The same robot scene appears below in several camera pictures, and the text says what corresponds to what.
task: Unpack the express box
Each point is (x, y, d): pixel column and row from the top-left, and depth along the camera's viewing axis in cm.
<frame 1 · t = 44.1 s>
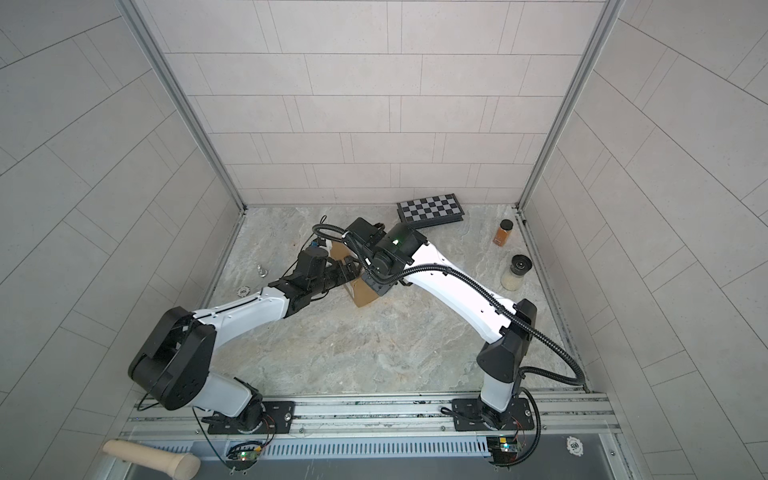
left hand: (360, 264, 87), fingers open
right hand: (381, 279, 73), fingers closed
brown cardboard express box: (361, 295, 84), point 10 cm above the table
black white chessboard box: (430, 211, 114), point 3 cm above the table
orange spice bottle: (502, 234, 104), point 5 cm above the table
white spice jar black lid: (512, 276, 90), point 8 cm above the table

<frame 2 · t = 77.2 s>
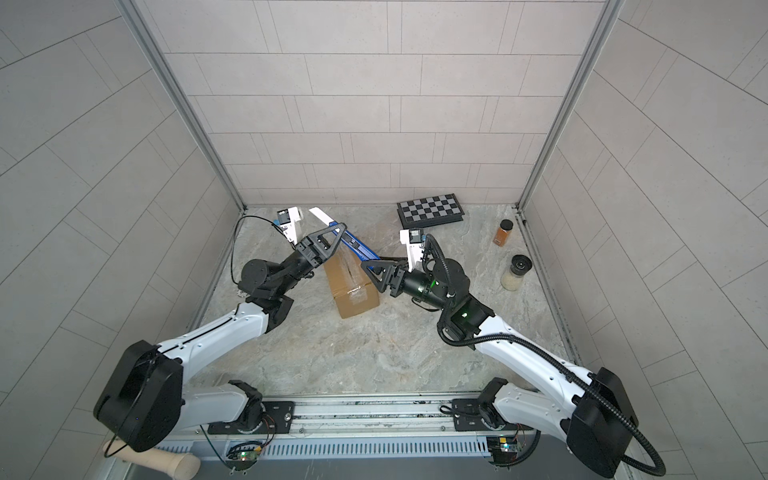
left hand: (349, 235, 61), fingers closed
right hand: (366, 270, 64), fingers open
brown cardboard express box: (352, 288, 79), point 16 cm above the table
the other named things where they were.

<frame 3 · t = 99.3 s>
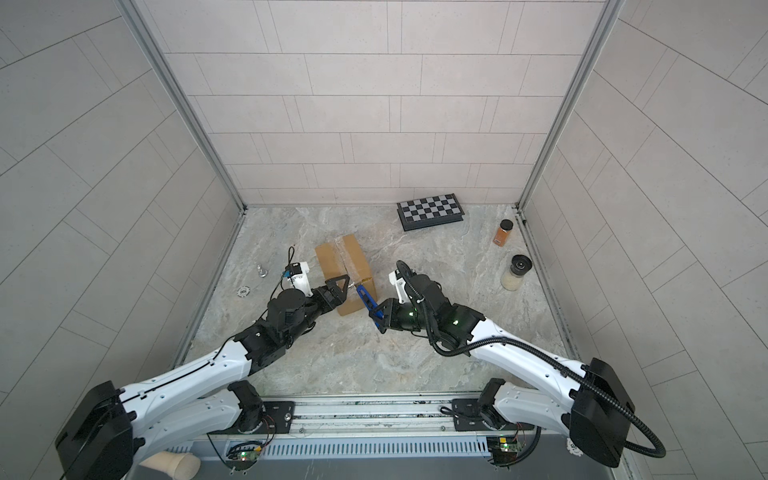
left hand: (350, 282, 77), fingers open
right hand: (367, 322, 70), fingers closed
metal ring washer: (243, 291, 95), on the table
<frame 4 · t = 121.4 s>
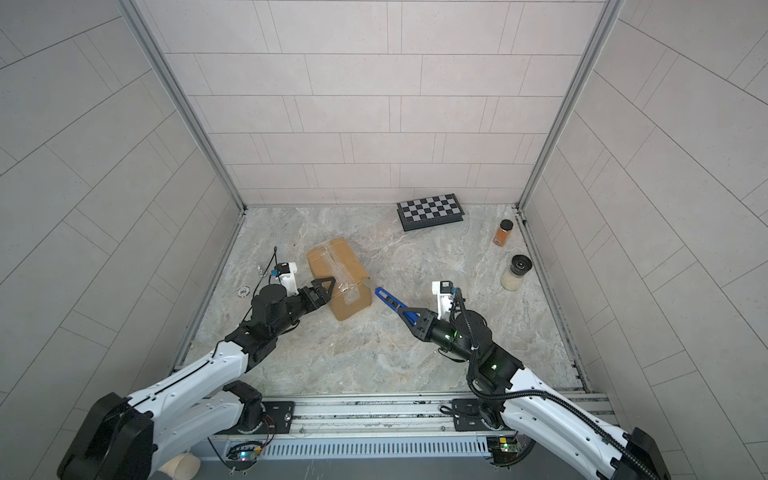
left hand: (334, 282, 81), fingers open
right hand: (397, 320, 69), fingers closed
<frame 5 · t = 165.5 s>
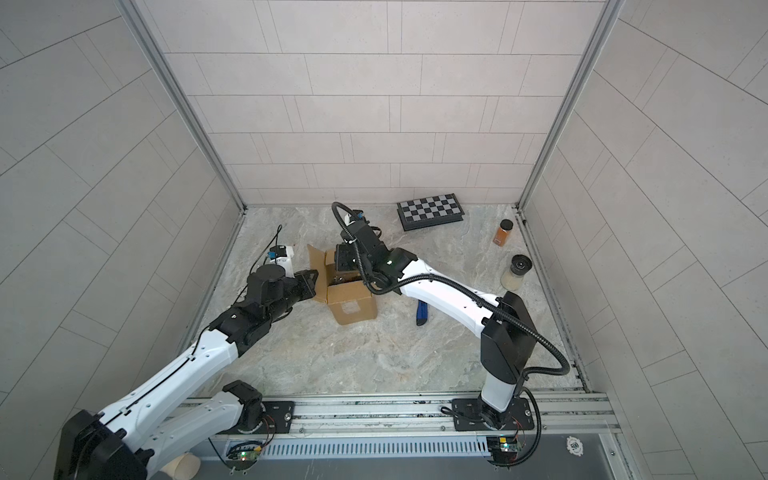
left hand: (325, 269, 78), fingers closed
right hand: (332, 254, 77), fingers closed
brown cardboard express box: (346, 291, 79), point 15 cm above the table
